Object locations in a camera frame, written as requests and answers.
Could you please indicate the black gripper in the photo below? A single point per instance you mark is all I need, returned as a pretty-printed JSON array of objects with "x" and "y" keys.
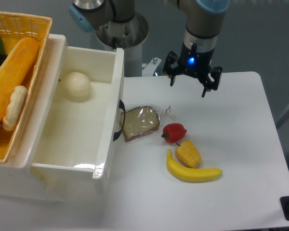
[{"x": 194, "y": 64}]

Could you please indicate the white top drawer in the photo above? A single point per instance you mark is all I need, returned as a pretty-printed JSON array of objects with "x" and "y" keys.
[{"x": 79, "y": 135}]

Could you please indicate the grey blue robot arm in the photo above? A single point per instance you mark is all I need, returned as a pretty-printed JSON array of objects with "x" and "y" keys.
[{"x": 203, "y": 25}]

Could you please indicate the white drawer cabinet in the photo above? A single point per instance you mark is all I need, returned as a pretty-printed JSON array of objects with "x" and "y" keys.
[{"x": 19, "y": 176}]

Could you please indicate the red toy bell pepper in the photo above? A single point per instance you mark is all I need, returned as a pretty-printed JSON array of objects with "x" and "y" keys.
[{"x": 173, "y": 132}]

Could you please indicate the wrapped bread slice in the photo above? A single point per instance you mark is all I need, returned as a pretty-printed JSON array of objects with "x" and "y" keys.
[{"x": 141, "y": 121}]

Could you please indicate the yellow toy banana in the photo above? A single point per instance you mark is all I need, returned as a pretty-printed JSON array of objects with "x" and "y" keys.
[{"x": 191, "y": 174}]

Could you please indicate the white round bun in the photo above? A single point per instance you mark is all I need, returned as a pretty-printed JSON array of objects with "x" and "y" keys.
[{"x": 76, "y": 86}]

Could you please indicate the orange toy baguette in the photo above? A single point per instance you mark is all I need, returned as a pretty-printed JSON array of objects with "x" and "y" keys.
[{"x": 15, "y": 68}]

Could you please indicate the cream toy pastry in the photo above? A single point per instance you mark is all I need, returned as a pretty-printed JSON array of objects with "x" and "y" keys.
[{"x": 14, "y": 108}]

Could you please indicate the yellow wicker basket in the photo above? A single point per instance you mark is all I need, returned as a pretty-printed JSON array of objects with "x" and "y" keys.
[{"x": 14, "y": 27}]

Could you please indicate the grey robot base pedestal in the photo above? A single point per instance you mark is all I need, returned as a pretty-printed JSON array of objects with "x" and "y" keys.
[{"x": 129, "y": 36}]

